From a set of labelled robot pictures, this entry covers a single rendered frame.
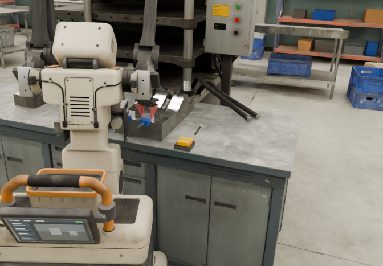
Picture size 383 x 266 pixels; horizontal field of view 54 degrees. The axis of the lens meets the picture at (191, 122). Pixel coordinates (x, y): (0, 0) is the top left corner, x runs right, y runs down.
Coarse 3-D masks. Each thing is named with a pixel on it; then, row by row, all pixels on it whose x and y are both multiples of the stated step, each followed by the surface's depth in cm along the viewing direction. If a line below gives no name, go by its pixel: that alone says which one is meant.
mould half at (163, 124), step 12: (156, 96) 207; (180, 96) 205; (132, 108) 199; (168, 108) 200; (180, 108) 201; (192, 108) 222; (132, 120) 184; (156, 120) 183; (168, 120) 186; (180, 120) 204; (120, 132) 188; (132, 132) 186; (144, 132) 184; (156, 132) 181; (168, 132) 189
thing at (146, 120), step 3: (144, 114) 181; (147, 114) 182; (144, 117) 181; (147, 117) 181; (150, 117) 180; (153, 117) 183; (141, 120) 178; (144, 120) 178; (147, 120) 178; (150, 120) 181; (141, 123) 176; (144, 123) 178; (147, 123) 178; (138, 126) 173
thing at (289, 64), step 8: (272, 56) 564; (280, 56) 561; (288, 56) 558; (296, 56) 555; (304, 56) 552; (272, 64) 531; (280, 64) 527; (288, 64) 524; (296, 64) 521; (304, 64) 519; (272, 72) 535; (280, 72) 532; (288, 72) 529; (296, 72) 526; (304, 72) 523
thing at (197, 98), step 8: (168, 72) 311; (176, 72) 312; (192, 72) 314; (200, 72) 315; (160, 80) 288; (168, 80) 289; (176, 80) 289; (192, 80) 291; (208, 80) 292; (216, 80) 299; (176, 88) 270; (200, 96) 262
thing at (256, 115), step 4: (228, 96) 228; (232, 100) 225; (236, 100) 225; (236, 104) 223; (240, 104) 221; (240, 108) 222; (244, 108) 219; (248, 108) 218; (248, 112) 216; (252, 112) 215; (252, 116) 215; (256, 116) 212
